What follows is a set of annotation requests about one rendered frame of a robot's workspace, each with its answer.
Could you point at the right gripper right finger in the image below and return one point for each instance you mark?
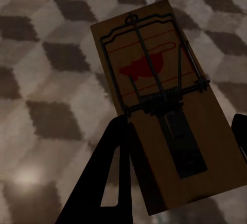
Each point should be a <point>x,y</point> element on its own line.
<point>239,128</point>

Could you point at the mousetrap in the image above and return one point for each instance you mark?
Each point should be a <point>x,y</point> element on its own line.
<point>181,145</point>

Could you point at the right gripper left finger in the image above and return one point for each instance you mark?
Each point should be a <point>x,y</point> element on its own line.
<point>83,205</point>

